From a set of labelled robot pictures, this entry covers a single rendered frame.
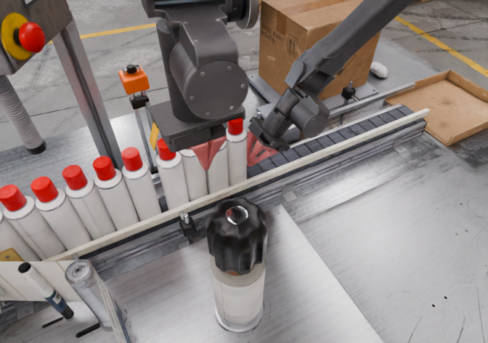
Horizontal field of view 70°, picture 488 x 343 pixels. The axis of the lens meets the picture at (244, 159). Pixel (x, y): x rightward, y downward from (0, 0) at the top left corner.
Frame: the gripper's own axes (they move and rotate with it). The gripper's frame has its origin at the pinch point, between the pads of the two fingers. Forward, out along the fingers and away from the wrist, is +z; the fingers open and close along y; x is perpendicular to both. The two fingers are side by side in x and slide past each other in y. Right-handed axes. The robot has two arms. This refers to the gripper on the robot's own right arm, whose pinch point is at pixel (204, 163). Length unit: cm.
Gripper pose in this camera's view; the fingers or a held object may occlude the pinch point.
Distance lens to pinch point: 48.1
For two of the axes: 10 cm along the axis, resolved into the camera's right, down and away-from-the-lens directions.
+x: -4.6, -6.1, 6.5
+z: 0.2, 7.2, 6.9
